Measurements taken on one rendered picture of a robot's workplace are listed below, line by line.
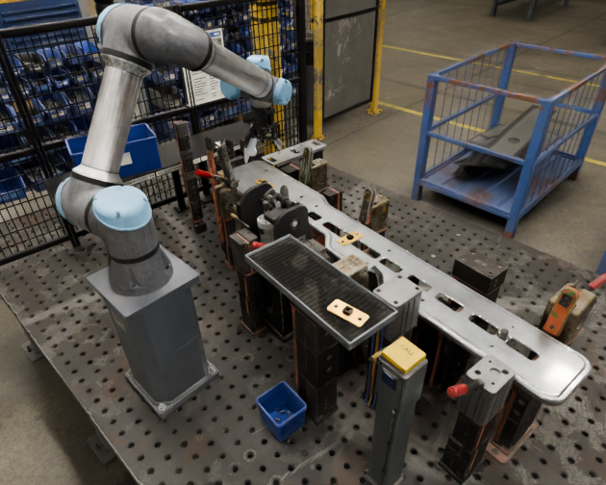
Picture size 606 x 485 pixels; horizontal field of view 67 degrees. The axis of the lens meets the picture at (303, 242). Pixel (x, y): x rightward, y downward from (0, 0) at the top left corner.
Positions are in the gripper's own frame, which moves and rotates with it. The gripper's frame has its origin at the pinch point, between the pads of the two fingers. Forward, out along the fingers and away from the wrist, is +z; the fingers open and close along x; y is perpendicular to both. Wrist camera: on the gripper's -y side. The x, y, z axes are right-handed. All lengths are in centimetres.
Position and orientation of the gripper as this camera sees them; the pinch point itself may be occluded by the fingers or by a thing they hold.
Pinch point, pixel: (262, 157)
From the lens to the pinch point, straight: 170.2
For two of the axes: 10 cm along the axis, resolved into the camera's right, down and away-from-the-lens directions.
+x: 7.8, -3.8, 5.0
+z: 0.2, 8.0, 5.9
